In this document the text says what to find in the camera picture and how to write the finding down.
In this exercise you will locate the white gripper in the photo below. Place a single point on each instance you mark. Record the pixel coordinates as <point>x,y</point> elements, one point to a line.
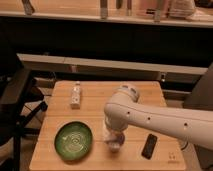
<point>107,132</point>

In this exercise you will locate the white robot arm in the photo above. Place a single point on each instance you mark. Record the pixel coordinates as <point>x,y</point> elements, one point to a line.
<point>123,109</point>

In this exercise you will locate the dark ceramic cup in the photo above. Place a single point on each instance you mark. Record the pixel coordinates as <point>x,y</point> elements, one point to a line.
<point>115,145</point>

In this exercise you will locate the green glass bowl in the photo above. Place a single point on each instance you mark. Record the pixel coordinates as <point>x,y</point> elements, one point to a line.
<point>73,141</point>

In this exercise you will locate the white plastic bottle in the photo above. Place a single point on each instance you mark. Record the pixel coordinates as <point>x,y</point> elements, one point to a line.
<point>76,96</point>

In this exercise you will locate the black office chair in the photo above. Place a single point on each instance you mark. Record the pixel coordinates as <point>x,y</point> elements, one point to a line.
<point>20,100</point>

